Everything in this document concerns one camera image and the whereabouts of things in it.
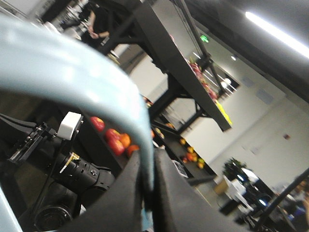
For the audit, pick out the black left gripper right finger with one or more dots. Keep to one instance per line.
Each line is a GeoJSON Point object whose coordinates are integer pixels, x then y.
{"type": "Point", "coordinates": [178, 208]}

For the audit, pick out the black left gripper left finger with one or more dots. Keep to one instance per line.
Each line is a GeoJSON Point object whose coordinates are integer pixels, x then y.
{"type": "Point", "coordinates": [119, 209]}

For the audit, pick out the light blue plastic basket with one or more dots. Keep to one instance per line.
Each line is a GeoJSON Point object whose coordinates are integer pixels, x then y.
{"type": "Point", "coordinates": [45, 64]}

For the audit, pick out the black fruit display stand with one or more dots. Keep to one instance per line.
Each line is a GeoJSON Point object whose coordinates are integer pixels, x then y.
{"type": "Point", "coordinates": [135, 22]}

